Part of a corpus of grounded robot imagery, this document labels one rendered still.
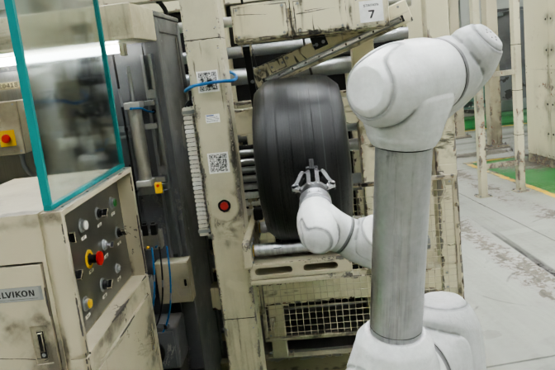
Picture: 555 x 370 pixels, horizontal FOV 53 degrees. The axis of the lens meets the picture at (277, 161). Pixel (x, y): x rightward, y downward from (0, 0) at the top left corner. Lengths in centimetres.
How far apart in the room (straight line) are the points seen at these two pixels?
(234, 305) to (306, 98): 83
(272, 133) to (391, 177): 87
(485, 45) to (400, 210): 32
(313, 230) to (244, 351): 98
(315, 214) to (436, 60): 59
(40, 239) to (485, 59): 104
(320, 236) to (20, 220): 71
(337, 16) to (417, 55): 132
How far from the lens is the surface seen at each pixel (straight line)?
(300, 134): 179
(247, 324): 221
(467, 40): 105
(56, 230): 142
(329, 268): 203
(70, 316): 149
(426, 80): 92
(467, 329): 129
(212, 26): 199
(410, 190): 99
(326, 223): 138
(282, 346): 289
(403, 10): 241
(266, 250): 201
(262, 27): 223
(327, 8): 224
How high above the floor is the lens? 155
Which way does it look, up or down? 10 degrees down
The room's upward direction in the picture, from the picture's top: 6 degrees counter-clockwise
